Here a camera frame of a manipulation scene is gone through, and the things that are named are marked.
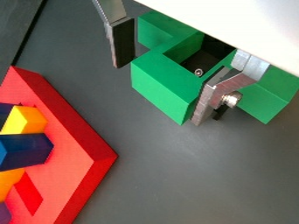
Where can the yellow long bar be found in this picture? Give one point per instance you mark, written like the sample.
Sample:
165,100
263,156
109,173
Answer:
25,120

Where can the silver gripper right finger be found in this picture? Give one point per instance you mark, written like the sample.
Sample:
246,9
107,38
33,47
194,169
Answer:
219,94

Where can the blue block right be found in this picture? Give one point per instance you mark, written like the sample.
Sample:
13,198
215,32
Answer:
23,150

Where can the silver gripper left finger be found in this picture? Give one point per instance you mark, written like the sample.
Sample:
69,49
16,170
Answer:
120,30

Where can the red base board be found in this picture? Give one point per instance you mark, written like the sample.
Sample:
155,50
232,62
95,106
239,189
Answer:
55,189

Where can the purple block right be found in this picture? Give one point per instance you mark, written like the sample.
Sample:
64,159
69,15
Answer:
4,214

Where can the black angle fixture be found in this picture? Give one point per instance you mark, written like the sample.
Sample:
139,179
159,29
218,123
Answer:
212,52

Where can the green stepped block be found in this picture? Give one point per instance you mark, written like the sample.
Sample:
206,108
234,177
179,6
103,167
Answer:
172,88

